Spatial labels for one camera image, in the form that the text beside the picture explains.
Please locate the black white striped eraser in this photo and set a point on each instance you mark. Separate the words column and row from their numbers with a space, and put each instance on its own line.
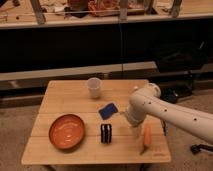
column 106, row 133

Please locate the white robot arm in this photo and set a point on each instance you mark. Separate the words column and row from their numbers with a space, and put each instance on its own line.
column 146, row 100

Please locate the white plastic cup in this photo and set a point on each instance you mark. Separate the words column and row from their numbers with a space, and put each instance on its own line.
column 94, row 87

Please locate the blue sponge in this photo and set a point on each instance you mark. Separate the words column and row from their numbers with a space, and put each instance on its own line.
column 108, row 110

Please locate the wooden folding table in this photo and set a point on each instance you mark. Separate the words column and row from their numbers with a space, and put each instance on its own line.
column 72, row 97

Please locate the orange bowl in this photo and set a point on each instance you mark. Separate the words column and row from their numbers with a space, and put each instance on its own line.
column 66, row 132

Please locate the orange carrot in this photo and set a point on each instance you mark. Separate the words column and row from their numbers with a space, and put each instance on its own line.
column 146, row 138

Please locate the black chair base leg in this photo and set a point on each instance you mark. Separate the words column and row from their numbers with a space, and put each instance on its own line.
column 195, row 149

